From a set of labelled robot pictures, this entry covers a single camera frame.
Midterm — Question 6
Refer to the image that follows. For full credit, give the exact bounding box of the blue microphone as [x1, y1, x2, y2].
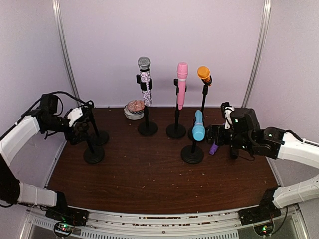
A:
[192, 110, 205, 141]

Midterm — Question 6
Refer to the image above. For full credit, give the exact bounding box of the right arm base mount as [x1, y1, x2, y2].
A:
[238, 206, 282, 237]

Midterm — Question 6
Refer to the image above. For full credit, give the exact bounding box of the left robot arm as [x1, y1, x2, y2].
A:
[0, 91, 94, 221]

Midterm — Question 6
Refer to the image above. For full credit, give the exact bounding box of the pink microphone's black stand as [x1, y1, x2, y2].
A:
[166, 79, 186, 139]

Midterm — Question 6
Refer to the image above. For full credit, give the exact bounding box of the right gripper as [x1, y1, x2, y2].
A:
[204, 124, 253, 152]

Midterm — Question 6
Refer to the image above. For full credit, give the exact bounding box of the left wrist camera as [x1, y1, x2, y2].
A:
[66, 107, 83, 127]

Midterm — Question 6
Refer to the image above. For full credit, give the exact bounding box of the blue microphone's black stand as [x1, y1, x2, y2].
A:
[181, 119, 204, 164]

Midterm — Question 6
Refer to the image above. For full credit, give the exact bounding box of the front aluminium rail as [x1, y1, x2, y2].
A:
[24, 201, 307, 239]

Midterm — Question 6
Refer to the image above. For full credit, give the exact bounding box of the orange microphone's black stand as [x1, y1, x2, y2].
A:
[187, 84, 208, 140]

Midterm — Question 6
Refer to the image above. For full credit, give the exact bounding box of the aluminium frame post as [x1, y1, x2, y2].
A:
[242, 0, 272, 107]
[52, 0, 80, 99]

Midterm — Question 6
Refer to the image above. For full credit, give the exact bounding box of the pink microphone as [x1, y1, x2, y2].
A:
[177, 62, 188, 110]

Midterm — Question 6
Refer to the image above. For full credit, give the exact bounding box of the purple microphone's black stand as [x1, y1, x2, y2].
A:
[85, 100, 109, 146]

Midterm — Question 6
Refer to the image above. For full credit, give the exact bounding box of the orange microphone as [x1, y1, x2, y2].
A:
[197, 66, 213, 86]

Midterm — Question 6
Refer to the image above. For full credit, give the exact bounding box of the rhinestone microphone's black stand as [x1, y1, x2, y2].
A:
[135, 74, 158, 137]

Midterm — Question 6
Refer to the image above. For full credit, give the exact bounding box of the purple microphone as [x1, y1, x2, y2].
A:
[209, 143, 219, 155]

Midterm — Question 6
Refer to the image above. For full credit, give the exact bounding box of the right aluminium frame post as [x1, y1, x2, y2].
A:
[242, 0, 272, 107]

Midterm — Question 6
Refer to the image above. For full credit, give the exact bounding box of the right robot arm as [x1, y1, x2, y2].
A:
[205, 103, 319, 220]

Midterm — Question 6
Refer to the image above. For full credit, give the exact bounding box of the left aluminium frame post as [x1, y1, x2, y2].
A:
[52, 0, 80, 99]

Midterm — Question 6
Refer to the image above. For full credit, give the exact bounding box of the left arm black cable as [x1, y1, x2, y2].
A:
[14, 90, 95, 125]

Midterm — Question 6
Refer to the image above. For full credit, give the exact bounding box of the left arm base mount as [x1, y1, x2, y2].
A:
[45, 208, 89, 239]

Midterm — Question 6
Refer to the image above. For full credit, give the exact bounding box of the silver rhinestone microphone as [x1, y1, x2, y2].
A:
[137, 57, 152, 107]

